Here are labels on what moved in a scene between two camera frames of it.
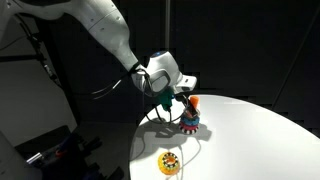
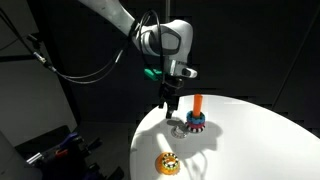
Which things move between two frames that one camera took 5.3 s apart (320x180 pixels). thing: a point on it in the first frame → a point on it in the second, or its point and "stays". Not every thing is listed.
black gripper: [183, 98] → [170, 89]
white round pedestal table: [238, 139] stays
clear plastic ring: [191, 113] → [177, 132]
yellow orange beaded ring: [169, 163] stays
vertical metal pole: [167, 23] stays
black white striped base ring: [189, 131] → [195, 130]
